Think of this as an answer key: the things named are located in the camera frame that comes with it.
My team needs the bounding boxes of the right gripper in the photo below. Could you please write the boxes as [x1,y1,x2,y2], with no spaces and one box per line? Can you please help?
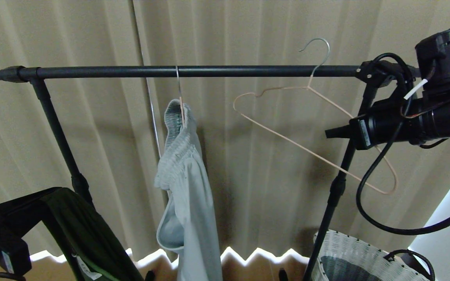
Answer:
[349,92,450,151]

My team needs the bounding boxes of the green garment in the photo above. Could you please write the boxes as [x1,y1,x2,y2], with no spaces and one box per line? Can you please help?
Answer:
[41,187,144,281]

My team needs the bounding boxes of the pink clothes hanger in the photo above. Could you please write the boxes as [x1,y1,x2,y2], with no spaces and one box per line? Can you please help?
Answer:
[233,38,398,195]
[175,66,187,127]

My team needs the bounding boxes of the pale grey shorts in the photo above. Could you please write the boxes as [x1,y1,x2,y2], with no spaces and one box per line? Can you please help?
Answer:
[154,99,223,281]

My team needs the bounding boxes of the white laundry basket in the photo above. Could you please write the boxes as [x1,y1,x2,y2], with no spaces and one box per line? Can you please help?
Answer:
[312,229,436,281]

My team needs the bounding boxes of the black clothes rack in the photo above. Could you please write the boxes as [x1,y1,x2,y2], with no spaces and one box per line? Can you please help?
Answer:
[0,64,421,281]

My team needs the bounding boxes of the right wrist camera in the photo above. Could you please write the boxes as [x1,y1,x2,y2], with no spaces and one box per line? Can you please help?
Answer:
[356,53,415,89]

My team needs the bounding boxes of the black cable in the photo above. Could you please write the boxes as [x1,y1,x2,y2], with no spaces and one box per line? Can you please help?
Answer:
[356,117,450,235]

